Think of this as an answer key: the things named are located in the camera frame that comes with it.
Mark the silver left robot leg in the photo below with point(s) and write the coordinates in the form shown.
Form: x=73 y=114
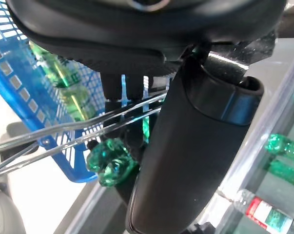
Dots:
x=5 y=214

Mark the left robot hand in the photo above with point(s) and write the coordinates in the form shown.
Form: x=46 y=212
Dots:
x=185 y=146

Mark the green soda bottle yellow cap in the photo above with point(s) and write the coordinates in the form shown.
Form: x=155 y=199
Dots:
x=112 y=165
x=276 y=143

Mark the blue plastic shopping basket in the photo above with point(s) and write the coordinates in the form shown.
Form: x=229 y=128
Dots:
x=68 y=170

